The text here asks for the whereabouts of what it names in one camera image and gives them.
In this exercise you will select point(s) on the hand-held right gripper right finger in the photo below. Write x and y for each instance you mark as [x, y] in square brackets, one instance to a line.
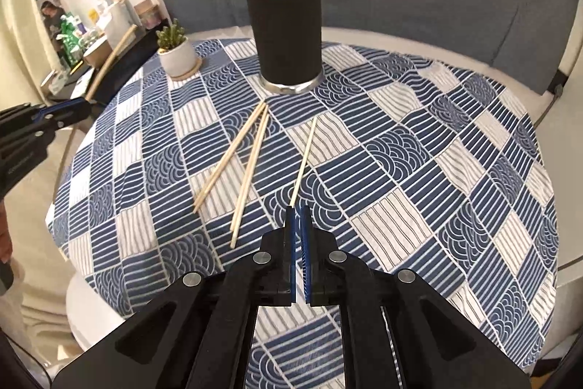
[306, 261]

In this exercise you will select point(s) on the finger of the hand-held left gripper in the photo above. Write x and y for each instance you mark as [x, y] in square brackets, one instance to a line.
[75, 120]
[68, 110]

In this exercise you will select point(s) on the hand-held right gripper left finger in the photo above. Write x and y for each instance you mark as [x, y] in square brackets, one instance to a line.
[288, 252]

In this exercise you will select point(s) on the black cylindrical utensil holder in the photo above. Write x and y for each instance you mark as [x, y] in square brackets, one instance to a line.
[287, 38]

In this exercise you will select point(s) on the person's left hand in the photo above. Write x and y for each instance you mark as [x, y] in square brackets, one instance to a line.
[4, 234]

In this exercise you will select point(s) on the green packet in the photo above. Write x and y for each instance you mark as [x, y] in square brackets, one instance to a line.
[70, 38]

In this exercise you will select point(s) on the cream curtain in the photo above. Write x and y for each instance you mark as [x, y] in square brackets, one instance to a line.
[18, 29]

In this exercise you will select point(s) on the white pouch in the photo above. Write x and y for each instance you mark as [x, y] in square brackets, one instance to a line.
[119, 22]

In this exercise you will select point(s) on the small cactus in white pot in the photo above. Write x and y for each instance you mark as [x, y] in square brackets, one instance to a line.
[175, 51]

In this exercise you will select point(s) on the wooden coaster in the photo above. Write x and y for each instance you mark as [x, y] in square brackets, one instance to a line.
[189, 72]

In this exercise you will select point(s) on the beige jar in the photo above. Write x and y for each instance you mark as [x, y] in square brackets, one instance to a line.
[149, 13]

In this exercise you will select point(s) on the blue patterned tablecloth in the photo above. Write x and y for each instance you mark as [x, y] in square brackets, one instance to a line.
[410, 188]

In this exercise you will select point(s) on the person's light clothing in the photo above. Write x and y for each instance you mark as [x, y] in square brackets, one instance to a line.
[41, 316]

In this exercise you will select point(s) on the round white table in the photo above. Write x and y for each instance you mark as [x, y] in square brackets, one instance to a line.
[91, 316]

